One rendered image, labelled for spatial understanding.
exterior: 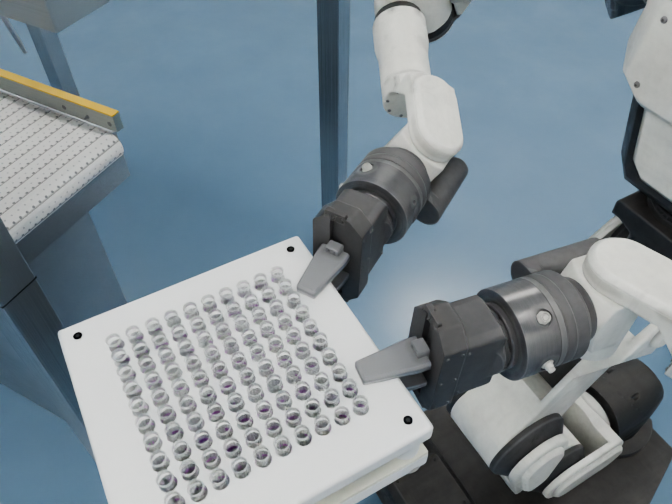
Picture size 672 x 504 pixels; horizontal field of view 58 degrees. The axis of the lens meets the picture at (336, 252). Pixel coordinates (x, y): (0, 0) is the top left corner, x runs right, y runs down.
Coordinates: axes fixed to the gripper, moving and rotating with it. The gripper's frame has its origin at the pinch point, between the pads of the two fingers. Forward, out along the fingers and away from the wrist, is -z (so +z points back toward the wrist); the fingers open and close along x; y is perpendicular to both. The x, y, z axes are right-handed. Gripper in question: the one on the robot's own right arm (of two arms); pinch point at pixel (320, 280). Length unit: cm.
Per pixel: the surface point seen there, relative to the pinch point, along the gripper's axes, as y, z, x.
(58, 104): 64, 22, 14
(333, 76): 45, 86, 37
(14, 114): 71, 18, 16
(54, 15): 50, 16, -8
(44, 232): 53, 4, 24
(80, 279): 63, 12, 50
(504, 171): 8, 157, 104
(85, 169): 51, 14, 17
